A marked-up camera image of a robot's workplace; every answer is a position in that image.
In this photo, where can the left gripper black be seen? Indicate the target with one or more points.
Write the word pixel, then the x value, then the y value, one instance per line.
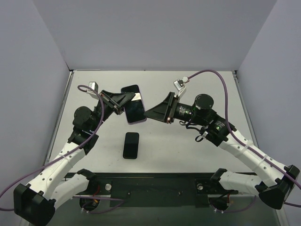
pixel 110 102

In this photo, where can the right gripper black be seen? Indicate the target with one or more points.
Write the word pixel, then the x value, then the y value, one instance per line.
pixel 170 107

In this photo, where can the large phone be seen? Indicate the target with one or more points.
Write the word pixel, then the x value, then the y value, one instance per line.
pixel 134 110

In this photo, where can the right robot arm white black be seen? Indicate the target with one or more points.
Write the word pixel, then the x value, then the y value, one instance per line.
pixel 272 181

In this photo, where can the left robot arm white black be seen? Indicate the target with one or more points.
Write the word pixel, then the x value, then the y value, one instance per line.
pixel 37 201

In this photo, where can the small black phone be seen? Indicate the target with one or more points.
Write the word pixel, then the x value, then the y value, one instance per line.
pixel 131 143

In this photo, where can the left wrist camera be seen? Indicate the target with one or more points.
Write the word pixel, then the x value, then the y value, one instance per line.
pixel 93 89

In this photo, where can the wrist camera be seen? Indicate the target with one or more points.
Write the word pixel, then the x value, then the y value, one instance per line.
pixel 93 89
pixel 180 86

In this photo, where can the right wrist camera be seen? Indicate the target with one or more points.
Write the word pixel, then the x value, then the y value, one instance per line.
pixel 180 86

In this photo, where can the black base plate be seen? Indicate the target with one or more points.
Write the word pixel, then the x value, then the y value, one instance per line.
pixel 156 189

